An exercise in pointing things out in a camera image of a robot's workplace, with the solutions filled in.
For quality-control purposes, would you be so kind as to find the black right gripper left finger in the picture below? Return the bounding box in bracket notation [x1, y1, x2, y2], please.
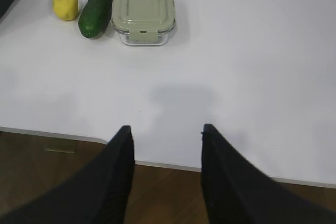
[1, 125, 135, 223]

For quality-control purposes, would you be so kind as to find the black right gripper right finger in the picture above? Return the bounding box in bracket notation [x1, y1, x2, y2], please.
[201, 124, 335, 223]

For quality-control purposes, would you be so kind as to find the green cucumber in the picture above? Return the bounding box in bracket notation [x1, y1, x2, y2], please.
[78, 0, 113, 39]

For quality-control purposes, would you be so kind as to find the glass container green lid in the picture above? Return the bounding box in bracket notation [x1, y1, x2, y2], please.
[111, 0, 176, 46]

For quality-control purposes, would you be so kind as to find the yellow lemon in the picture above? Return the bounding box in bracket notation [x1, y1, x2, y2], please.
[52, 0, 79, 21]

